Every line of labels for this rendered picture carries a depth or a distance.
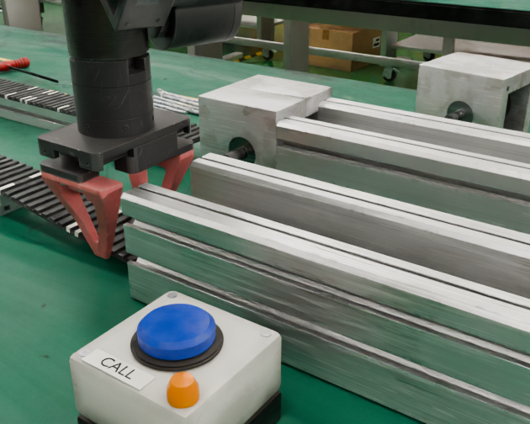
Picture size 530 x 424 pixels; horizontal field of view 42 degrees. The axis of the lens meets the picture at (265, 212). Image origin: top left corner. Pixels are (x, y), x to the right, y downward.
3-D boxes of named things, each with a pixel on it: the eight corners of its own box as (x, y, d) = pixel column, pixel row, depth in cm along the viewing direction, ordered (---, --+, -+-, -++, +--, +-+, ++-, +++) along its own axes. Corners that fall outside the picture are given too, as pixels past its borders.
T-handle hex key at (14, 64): (-20, 75, 110) (-22, 64, 109) (27, 66, 116) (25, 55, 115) (33, 92, 100) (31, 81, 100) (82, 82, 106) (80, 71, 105)
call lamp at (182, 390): (160, 400, 31) (158, 379, 31) (182, 383, 33) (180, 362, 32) (184, 413, 31) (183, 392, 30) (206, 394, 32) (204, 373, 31)
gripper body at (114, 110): (194, 138, 55) (189, 45, 51) (98, 180, 47) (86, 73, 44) (135, 124, 58) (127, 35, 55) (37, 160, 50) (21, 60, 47)
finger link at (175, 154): (200, 229, 58) (195, 123, 54) (141, 264, 53) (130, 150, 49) (142, 209, 62) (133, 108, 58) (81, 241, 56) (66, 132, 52)
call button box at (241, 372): (78, 445, 37) (64, 350, 34) (194, 354, 44) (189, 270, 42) (192, 515, 33) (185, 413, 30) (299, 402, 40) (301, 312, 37)
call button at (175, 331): (123, 358, 35) (119, 325, 34) (174, 321, 38) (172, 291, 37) (182, 388, 33) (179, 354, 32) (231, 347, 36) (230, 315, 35)
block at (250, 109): (185, 195, 67) (180, 101, 63) (258, 158, 76) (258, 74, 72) (261, 218, 62) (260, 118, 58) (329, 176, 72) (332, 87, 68)
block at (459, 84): (400, 150, 79) (407, 67, 75) (448, 126, 86) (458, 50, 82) (480, 172, 73) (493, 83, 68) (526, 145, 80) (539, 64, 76)
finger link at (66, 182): (176, 243, 56) (168, 134, 52) (112, 282, 50) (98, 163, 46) (117, 222, 59) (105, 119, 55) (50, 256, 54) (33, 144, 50)
